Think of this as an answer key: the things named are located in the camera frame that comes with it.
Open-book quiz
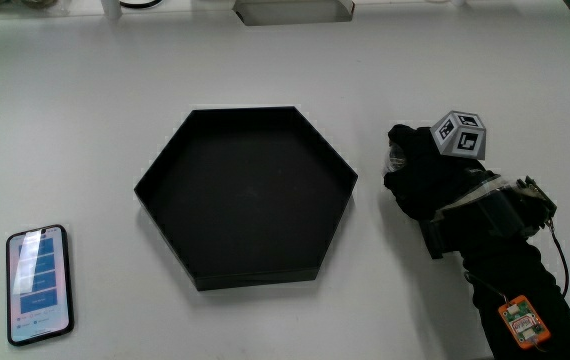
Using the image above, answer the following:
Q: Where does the person's right forearm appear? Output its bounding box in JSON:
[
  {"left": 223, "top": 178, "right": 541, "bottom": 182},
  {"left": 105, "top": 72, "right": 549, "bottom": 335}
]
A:
[{"left": 461, "top": 234, "right": 570, "bottom": 360}]

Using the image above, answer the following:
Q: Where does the black cable loop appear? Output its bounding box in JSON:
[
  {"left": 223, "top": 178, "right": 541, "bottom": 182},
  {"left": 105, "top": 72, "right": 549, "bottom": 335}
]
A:
[{"left": 118, "top": 0, "right": 164, "bottom": 9}]

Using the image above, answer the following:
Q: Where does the thin black cable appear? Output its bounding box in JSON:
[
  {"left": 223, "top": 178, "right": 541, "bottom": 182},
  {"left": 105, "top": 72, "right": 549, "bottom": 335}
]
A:
[{"left": 544, "top": 218, "right": 570, "bottom": 299}]

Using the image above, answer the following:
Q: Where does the black hexagonal tray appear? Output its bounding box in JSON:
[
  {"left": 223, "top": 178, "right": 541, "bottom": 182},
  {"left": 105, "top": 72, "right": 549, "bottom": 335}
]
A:
[{"left": 133, "top": 105, "right": 359, "bottom": 292}]

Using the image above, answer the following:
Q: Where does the white cardboard box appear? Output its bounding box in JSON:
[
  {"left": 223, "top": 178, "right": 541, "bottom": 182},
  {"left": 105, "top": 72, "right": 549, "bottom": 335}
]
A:
[{"left": 232, "top": 0, "right": 356, "bottom": 27}]

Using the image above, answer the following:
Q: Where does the black smartphone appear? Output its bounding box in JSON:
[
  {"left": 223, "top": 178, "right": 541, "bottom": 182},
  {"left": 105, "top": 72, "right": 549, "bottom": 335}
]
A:
[{"left": 5, "top": 224, "right": 75, "bottom": 347}]

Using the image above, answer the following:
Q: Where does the white desk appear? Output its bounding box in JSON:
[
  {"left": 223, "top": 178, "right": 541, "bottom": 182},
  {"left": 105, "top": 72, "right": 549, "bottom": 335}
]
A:
[{"left": 0, "top": 0, "right": 570, "bottom": 360}]

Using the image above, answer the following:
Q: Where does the white cylinder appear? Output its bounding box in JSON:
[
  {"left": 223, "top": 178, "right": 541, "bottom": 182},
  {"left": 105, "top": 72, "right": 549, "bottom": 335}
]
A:
[{"left": 100, "top": 0, "right": 123, "bottom": 21}]

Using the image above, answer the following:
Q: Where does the orange sensor module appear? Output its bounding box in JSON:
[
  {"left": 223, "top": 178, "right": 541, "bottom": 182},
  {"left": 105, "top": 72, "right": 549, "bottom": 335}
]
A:
[{"left": 497, "top": 294, "right": 552, "bottom": 350}]

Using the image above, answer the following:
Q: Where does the person's right hand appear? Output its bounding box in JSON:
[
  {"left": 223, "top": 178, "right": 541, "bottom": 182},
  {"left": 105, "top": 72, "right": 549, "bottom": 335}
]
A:
[{"left": 382, "top": 110, "right": 558, "bottom": 261}]

